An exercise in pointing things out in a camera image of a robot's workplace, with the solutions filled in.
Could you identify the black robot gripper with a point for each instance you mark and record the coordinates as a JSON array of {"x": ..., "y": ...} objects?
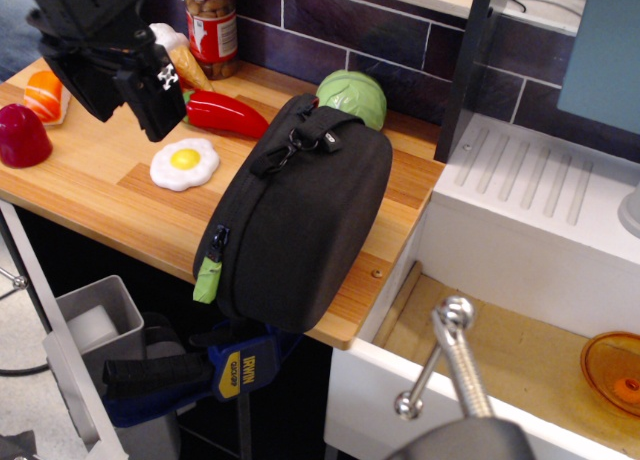
[{"x": 92, "y": 44}]

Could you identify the black zipper case bag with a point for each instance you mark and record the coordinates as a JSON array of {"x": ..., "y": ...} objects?
[{"x": 296, "y": 215}]

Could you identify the green taped zipper pull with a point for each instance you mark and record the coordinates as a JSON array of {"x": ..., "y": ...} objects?
[{"x": 207, "y": 281}]

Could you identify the toy ice cream cone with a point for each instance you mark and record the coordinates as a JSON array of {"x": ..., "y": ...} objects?
[{"x": 177, "y": 46}]

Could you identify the red toy chili pepper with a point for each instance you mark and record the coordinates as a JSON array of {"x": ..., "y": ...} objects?
[{"x": 215, "y": 111}]

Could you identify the toy salmon sushi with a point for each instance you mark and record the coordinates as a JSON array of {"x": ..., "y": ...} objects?
[{"x": 47, "y": 97}]

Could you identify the toy fried egg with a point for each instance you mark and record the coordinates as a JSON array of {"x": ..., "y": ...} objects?
[{"x": 184, "y": 164}]

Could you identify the dark red toy dome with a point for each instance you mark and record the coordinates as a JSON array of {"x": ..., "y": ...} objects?
[{"x": 24, "y": 141}]

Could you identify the peanut jar red label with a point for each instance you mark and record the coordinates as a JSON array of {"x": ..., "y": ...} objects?
[{"x": 212, "y": 31}]

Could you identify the green toy cabbage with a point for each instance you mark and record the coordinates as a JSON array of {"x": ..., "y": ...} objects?
[{"x": 355, "y": 93}]

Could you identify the grey plastic bin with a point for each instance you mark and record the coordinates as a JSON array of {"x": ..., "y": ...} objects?
[{"x": 101, "y": 322}]

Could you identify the blue yellow Irwin clamp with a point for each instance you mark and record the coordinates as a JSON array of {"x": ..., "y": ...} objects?
[{"x": 236, "y": 357}]

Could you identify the white toy sink unit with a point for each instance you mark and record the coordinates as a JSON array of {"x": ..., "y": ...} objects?
[{"x": 526, "y": 227}]

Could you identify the light blue cabinet panel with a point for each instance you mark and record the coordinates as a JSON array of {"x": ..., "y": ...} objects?
[{"x": 602, "y": 78}]

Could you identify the chrome toy faucet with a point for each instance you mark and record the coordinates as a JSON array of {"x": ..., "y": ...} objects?
[{"x": 479, "y": 434}]

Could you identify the grey round object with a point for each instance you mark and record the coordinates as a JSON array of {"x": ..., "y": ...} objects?
[{"x": 629, "y": 212}]

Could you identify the orange transparent bowl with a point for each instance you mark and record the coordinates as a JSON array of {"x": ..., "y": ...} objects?
[{"x": 610, "y": 366}]

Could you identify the dark grey shelf post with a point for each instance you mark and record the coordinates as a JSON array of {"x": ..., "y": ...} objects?
[{"x": 469, "y": 74}]

